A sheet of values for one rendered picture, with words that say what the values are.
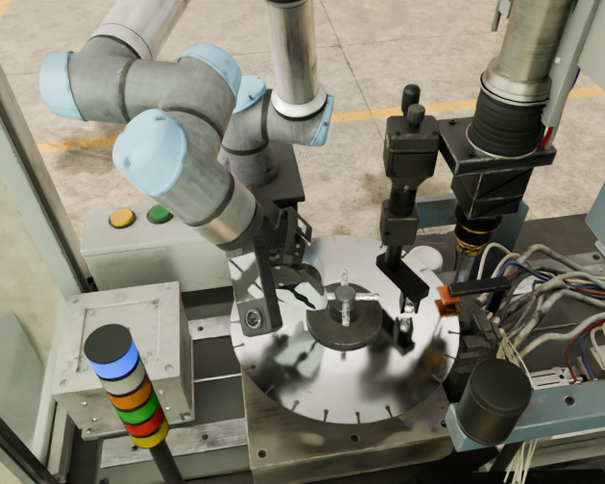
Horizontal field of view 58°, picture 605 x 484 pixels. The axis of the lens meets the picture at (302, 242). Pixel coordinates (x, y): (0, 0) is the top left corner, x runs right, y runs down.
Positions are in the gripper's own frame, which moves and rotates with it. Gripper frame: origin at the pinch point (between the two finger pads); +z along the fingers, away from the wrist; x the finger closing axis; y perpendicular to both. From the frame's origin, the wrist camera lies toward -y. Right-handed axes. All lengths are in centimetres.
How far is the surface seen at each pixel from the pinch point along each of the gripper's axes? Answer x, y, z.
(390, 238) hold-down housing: -12.5, 6.2, -3.7
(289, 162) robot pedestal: 29, 56, 24
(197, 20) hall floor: 172, 275, 81
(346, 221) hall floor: 59, 98, 105
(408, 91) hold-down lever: -21.0, 14.8, -18.3
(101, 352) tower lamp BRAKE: 5.8, -16.4, -27.3
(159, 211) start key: 34.0, 22.9, -4.9
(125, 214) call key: 39.2, 21.5, -8.3
